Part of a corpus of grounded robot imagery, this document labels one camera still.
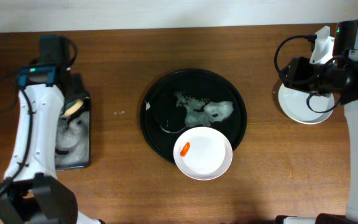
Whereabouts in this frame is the green and yellow sponge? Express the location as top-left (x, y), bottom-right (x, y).
top-left (60, 99), bottom-right (84, 118)

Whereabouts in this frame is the white plate with orange stain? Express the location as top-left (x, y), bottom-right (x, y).
top-left (278, 84), bottom-right (335, 124)

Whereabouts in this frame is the white plate with ketchup blob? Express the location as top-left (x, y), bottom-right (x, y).
top-left (172, 127), bottom-right (233, 181)

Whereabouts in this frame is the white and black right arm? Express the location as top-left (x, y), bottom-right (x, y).
top-left (275, 20), bottom-right (358, 223)

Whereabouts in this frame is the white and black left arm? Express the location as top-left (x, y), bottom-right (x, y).
top-left (0, 35), bottom-right (94, 223)

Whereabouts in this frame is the black rectangular water tray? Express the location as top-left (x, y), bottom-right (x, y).
top-left (55, 84), bottom-right (91, 170)

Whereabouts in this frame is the round black serving tray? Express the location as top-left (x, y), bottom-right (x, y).
top-left (139, 68), bottom-right (247, 162)

